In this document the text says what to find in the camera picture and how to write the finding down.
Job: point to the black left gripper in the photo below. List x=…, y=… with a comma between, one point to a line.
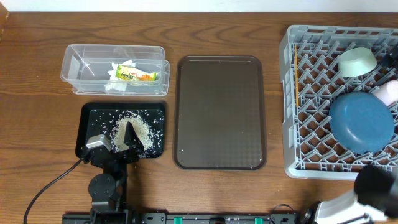
x=132, y=155

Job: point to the white rice pile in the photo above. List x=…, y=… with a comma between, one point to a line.
x=148, y=127

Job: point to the pink cup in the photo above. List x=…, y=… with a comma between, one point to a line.
x=388, y=92

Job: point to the mint green bowl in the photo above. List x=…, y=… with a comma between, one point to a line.
x=356, y=62

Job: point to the white napkin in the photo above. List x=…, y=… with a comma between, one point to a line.
x=112, y=84

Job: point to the green yellow snack wrapper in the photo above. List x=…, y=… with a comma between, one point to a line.
x=132, y=74

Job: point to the dark blue plate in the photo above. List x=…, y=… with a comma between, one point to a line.
x=361, y=122

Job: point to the wooden chopstick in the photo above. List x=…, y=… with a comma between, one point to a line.
x=296, y=77

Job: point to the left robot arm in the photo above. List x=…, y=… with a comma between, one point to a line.
x=108, y=189

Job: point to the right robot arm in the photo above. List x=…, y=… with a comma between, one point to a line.
x=374, y=198

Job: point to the grey dishwasher rack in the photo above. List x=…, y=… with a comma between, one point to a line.
x=310, y=149

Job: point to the black plastic tray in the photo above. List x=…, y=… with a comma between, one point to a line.
x=96, y=118

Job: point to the clear plastic bin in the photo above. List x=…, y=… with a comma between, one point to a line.
x=86, y=66

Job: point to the brown serving tray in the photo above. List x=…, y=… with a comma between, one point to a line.
x=220, y=113

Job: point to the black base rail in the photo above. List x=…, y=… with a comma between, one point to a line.
x=180, y=218

